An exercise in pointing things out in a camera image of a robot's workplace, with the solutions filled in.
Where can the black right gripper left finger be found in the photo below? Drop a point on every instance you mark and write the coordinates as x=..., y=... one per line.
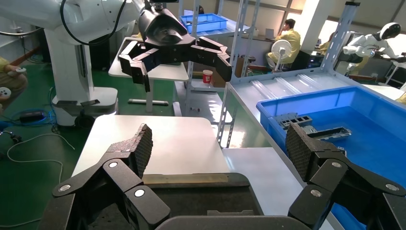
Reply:
x=127, y=190

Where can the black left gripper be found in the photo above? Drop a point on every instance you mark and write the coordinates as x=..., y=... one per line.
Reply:
x=165, y=35

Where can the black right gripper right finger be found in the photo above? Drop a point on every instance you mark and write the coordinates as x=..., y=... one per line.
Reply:
x=333, y=177

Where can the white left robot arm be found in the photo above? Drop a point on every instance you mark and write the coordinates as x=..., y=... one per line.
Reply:
x=31, y=16

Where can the small square metal part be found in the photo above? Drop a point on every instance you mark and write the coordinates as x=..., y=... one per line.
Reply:
x=342, y=149

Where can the long grey metal part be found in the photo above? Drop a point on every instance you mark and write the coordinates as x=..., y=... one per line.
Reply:
x=333, y=134

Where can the grey block metal part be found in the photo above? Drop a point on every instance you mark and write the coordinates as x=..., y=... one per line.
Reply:
x=295, y=120

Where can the black container tray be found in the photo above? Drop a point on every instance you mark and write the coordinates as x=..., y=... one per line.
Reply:
x=196, y=196

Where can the red paper cup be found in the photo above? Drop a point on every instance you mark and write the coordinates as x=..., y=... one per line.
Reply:
x=207, y=77

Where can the brown cardboard carton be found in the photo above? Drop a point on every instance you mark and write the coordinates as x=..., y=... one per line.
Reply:
x=218, y=83

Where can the small blue plastic bin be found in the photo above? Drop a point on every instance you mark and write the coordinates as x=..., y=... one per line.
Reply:
x=206, y=23

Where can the large blue plastic bin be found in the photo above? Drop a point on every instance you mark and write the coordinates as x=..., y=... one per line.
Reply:
x=364, y=139

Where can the slim grey metal rack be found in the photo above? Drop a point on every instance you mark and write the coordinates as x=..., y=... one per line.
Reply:
x=206, y=104

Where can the black round stool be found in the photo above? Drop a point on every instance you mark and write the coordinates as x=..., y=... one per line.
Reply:
x=249, y=58

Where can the white side table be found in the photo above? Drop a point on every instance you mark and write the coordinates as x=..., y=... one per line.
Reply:
x=380, y=90

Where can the white standing fan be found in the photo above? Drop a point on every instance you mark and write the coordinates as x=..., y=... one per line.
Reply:
x=281, y=49

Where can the white robot column base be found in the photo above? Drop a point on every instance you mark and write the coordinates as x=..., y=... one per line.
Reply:
x=69, y=73

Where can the black power brick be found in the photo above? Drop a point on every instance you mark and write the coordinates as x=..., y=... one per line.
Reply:
x=31, y=116

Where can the white humanoid robot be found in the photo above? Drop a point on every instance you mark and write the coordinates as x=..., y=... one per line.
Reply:
x=364, y=43

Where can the white pedestal table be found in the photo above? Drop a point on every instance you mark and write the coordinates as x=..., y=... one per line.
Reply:
x=168, y=73

